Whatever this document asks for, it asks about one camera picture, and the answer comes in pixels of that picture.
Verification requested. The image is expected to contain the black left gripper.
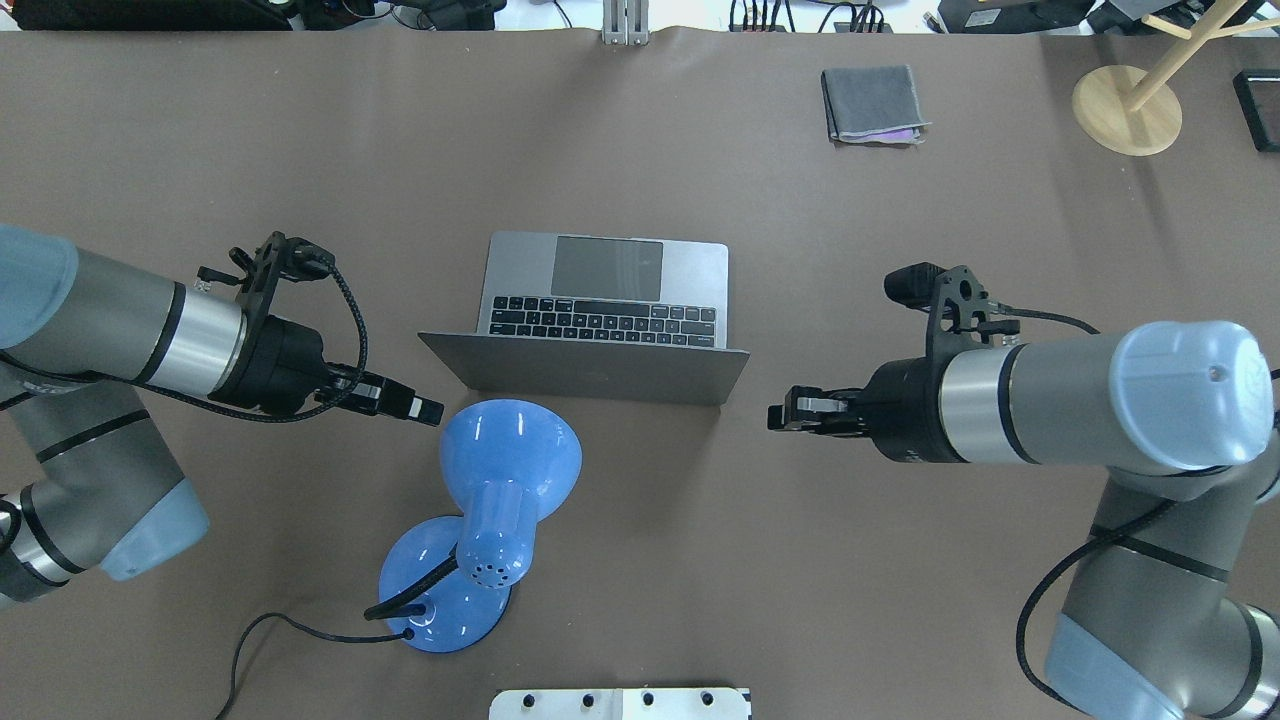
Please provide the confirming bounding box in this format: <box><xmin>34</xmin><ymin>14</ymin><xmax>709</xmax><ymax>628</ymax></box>
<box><xmin>214</xmin><ymin>315</ymin><xmax>445</xmax><ymax>427</ymax></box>

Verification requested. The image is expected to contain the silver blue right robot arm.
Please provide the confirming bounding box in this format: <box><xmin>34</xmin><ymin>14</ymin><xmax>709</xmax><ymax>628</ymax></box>
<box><xmin>767</xmin><ymin>322</ymin><xmax>1277</xmax><ymax>719</ymax></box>

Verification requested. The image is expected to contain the grey laptop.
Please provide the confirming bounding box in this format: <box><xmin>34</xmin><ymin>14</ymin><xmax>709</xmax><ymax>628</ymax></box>
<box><xmin>421</xmin><ymin>231</ymin><xmax>749</xmax><ymax>406</ymax></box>

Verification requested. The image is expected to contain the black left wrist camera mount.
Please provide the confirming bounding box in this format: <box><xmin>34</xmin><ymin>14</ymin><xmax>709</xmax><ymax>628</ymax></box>
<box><xmin>196</xmin><ymin>231</ymin><xmax>337</xmax><ymax>315</ymax></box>

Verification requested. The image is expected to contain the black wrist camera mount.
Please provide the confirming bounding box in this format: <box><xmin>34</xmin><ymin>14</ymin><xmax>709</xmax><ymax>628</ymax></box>
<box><xmin>883</xmin><ymin>263</ymin><xmax>1021</xmax><ymax>359</ymax></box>
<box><xmin>196</xmin><ymin>231</ymin><xmax>337</xmax><ymax>315</ymax></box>

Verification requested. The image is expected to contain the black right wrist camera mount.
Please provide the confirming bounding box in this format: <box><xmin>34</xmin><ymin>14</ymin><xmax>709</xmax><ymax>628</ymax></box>
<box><xmin>883</xmin><ymin>263</ymin><xmax>1021</xmax><ymax>359</ymax></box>

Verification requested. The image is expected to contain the wooden mug tree stand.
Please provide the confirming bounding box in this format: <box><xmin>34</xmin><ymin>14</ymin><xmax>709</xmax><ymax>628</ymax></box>
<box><xmin>1071</xmin><ymin>1</ymin><xmax>1279</xmax><ymax>158</ymax></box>

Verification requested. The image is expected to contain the black tray on table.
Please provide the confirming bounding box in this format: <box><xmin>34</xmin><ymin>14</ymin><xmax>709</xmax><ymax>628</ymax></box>
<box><xmin>1233</xmin><ymin>69</ymin><xmax>1279</xmax><ymax>152</ymax></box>

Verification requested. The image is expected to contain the blue desk lamp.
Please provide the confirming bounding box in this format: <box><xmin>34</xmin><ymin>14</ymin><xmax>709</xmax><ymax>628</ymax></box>
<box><xmin>364</xmin><ymin>398</ymin><xmax>582</xmax><ymax>653</ymax></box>

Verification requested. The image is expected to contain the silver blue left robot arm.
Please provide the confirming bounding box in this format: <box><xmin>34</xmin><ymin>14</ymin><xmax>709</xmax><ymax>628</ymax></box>
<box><xmin>3</xmin><ymin>225</ymin><xmax>443</xmax><ymax>609</ymax></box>

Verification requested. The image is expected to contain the black lamp power cable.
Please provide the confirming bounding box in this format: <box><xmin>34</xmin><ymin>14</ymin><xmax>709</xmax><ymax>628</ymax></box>
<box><xmin>214</xmin><ymin>612</ymin><xmax>415</xmax><ymax>720</ymax></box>

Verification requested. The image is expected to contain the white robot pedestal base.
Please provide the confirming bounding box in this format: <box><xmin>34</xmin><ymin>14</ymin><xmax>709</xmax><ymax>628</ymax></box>
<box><xmin>488</xmin><ymin>687</ymin><xmax>755</xmax><ymax>719</ymax></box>

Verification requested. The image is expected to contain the folded grey cloth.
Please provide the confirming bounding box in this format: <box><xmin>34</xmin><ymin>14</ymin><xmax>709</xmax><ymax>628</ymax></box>
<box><xmin>820</xmin><ymin>64</ymin><xmax>929</xmax><ymax>146</ymax></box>

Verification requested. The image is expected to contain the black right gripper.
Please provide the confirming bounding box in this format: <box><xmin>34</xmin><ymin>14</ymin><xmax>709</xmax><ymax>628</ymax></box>
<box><xmin>767</xmin><ymin>357</ymin><xmax>963</xmax><ymax>462</ymax></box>

